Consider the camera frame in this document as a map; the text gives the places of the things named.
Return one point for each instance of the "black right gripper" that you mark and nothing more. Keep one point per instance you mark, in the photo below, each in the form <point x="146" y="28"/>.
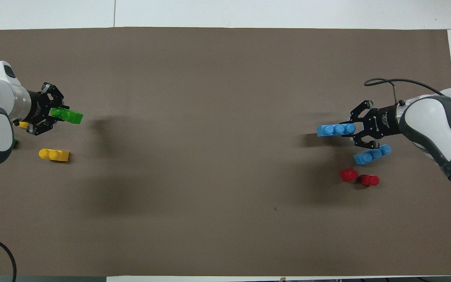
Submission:
<point x="384" y="121"/>

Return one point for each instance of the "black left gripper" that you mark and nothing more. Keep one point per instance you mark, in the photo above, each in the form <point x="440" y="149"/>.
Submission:
<point x="37" y="107"/>

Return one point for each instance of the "blue three-stud block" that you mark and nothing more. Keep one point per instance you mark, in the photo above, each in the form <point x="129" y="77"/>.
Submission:
<point x="335" y="130"/>
<point x="372" y="154"/>

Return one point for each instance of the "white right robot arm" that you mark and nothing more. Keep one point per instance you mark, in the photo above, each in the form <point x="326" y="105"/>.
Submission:
<point x="429" y="121"/>

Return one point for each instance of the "yellow two-stud block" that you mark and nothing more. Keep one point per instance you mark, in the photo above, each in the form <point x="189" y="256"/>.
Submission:
<point x="24" y="125"/>
<point x="54" y="155"/>

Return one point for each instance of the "red single-stud block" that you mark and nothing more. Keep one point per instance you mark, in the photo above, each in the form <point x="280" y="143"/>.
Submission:
<point x="369" y="180"/>
<point x="349" y="175"/>

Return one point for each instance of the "brown table mat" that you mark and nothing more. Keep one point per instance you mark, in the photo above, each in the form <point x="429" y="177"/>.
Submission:
<point x="210" y="156"/>

